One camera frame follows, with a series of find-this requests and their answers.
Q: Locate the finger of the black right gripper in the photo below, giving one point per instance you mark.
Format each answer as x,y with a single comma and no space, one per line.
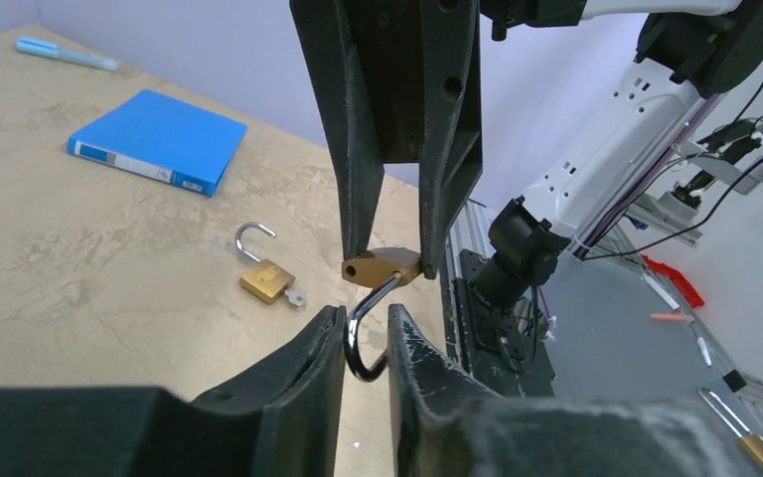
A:
451,152
335,71

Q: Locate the light blue marker pen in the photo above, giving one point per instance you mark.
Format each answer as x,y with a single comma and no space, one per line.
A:
46,49

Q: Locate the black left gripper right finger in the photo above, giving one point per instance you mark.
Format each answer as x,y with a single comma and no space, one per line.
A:
446,423

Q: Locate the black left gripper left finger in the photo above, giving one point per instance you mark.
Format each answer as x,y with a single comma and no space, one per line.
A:
279,417

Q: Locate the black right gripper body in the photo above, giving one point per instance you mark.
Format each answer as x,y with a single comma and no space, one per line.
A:
396,80

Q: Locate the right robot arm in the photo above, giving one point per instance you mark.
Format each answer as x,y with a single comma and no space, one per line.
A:
687,53

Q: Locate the blue folder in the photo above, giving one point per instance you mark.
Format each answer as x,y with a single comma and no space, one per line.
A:
162,138

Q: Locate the brass padlock with key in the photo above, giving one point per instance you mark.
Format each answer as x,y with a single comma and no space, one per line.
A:
381,270
266,280

